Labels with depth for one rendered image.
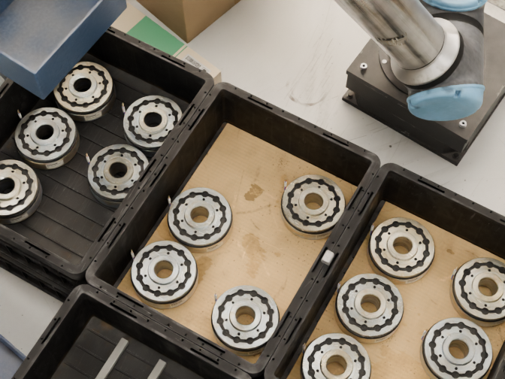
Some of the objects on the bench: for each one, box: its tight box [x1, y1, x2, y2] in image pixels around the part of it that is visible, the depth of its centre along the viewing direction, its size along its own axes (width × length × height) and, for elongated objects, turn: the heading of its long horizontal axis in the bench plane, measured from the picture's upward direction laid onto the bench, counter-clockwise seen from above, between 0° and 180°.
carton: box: [110, 2, 222, 85], centre depth 179 cm, size 24×6×6 cm, turn 49°
